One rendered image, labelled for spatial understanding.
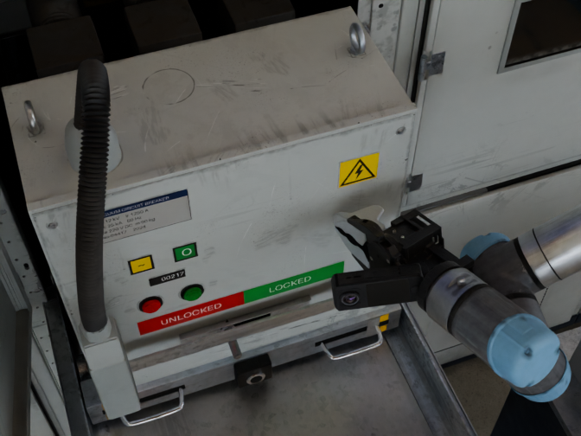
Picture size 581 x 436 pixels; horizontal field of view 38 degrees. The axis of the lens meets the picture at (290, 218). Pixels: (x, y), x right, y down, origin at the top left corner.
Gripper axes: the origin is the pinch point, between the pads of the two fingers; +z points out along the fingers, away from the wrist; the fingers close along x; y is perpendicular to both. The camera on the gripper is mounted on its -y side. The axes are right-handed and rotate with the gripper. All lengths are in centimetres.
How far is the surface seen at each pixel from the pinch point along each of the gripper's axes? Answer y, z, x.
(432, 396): 9.9, -6.2, -40.3
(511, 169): 55, 21, -32
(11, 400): -48, 32, -30
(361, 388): 1.2, 1.7, -38.6
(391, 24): 26.7, 19.0, 12.9
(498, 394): 62, 31, -118
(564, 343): 42, -7, -51
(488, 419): 55, 27, -119
